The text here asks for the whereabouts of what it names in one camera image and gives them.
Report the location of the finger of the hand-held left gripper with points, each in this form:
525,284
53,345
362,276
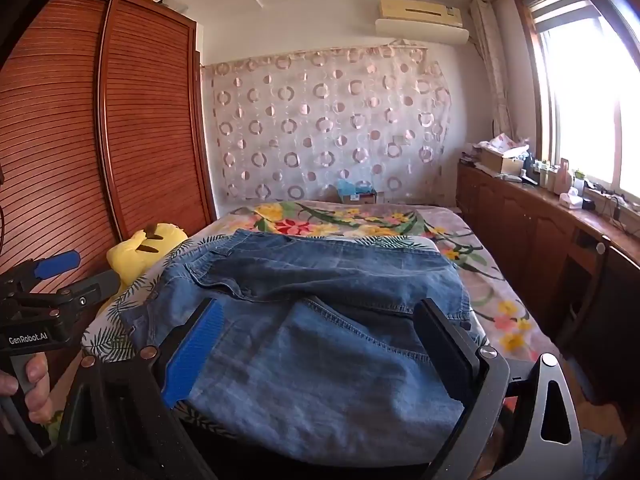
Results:
57,265
95,287

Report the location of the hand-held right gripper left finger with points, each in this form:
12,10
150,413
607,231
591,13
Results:
192,355

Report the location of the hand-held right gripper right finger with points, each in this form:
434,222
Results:
445,350

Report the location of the blue denim pants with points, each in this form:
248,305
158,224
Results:
320,310

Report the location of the person's left hand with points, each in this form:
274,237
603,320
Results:
37,390

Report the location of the palm leaf bed sheet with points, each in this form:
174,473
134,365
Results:
112,330

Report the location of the yellow plush toy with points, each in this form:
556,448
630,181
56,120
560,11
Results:
145,250

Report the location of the low wooden cabinet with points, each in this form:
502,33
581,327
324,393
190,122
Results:
520,230

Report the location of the small cardboard box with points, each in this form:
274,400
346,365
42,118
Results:
367,197

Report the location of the wooden louvered wardrobe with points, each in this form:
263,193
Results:
140,110

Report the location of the floral blanket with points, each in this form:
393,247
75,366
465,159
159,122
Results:
310,220

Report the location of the crumpled blue denim jeans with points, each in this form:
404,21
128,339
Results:
597,455

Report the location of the white tissue box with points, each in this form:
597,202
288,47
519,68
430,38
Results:
570,200

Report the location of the large cardboard box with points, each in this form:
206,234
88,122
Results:
500,162

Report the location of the green capped bottle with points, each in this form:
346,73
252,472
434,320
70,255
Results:
579,182

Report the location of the crumpled pink white paper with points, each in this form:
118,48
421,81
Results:
502,142

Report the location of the circle patterned sheer curtain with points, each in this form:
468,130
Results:
325,120

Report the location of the beige window curtain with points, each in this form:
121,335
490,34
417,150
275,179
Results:
492,70

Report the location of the wooden framed window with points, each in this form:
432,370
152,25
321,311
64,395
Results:
585,100

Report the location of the beige air conditioner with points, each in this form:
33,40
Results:
420,10

